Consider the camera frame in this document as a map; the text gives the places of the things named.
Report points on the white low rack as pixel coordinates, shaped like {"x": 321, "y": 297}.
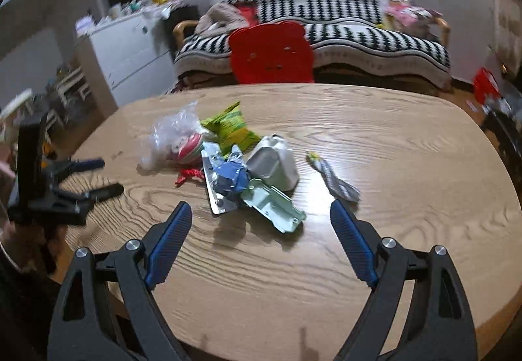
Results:
{"x": 61, "y": 91}

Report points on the person's left hand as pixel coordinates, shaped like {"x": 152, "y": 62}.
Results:
{"x": 16, "y": 240}

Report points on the silver striped wrapper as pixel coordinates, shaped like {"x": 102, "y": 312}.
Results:
{"x": 336, "y": 179}

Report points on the white crushed carton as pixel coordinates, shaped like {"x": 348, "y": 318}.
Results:
{"x": 273, "y": 165}

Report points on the green snack packet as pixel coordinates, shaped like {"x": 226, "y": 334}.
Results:
{"x": 230, "y": 126}

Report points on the red candy wrapper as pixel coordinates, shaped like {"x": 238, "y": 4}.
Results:
{"x": 187, "y": 176}

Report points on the white drawer cabinet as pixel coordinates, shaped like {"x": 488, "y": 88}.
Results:
{"x": 130, "y": 59}

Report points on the dark side table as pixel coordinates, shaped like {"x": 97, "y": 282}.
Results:
{"x": 503, "y": 128}

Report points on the blue wrapper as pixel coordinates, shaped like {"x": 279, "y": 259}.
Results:
{"x": 230, "y": 175}

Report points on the pale green carton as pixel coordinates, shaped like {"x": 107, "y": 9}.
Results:
{"x": 273, "y": 206}

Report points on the clear plastic bag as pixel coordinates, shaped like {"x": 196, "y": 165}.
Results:
{"x": 167, "y": 136}

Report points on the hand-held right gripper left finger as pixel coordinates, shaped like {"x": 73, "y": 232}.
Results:
{"x": 171, "y": 242}

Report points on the red plastic chair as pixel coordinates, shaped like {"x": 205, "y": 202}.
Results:
{"x": 271, "y": 53}

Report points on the beige clothes heap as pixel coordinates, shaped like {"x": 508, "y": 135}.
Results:
{"x": 218, "y": 18}

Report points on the pink items heap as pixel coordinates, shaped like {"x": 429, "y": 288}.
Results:
{"x": 408, "y": 12}

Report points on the red plastic stool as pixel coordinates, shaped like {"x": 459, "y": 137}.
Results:
{"x": 485, "y": 85}

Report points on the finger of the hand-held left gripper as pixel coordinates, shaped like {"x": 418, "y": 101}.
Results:
{"x": 83, "y": 165}
{"x": 104, "y": 191}

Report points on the black and white patterned sofa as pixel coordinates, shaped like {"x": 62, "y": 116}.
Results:
{"x": 367, "y": 34}

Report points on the silver foil wrapper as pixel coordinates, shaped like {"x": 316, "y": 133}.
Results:
{"x": 216, "y": 197}

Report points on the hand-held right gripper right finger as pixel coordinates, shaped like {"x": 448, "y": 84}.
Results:
{"x": 352, "y": 242}

